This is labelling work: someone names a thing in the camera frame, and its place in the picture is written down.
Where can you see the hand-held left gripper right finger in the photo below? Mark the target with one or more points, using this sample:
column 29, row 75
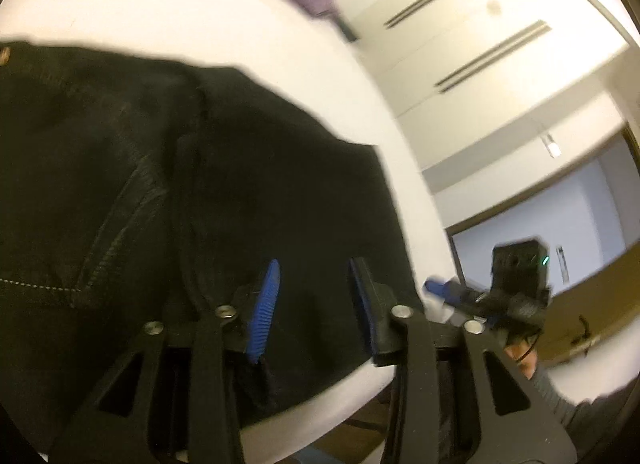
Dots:
column 361, row 304

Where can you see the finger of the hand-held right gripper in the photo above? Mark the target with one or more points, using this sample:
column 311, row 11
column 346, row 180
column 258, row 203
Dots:
column 447, row 294

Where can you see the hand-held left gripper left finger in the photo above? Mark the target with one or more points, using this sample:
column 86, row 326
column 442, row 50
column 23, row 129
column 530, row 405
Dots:
column 262, row 314

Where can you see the black pants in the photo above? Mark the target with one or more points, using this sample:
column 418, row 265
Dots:
column 150, row 169

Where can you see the person's right forearm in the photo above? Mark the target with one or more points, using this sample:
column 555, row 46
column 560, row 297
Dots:
column 560, row 404

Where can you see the brown wooden furniture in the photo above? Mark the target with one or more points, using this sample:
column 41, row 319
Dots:
column 600, row 304

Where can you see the white wardrobe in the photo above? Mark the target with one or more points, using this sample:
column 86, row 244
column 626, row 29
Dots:
column 450, row 54

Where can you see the dark nightstand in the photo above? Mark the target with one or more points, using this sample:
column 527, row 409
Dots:
column 347, row 27

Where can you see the white bed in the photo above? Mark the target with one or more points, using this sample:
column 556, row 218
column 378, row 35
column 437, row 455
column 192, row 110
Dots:
column 150, row 4

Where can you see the brown wooden frame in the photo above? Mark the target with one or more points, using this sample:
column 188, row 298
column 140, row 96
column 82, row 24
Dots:
column 525, row 206

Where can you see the white wall switch panel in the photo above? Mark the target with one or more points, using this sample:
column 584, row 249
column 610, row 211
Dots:
column 551, row 147

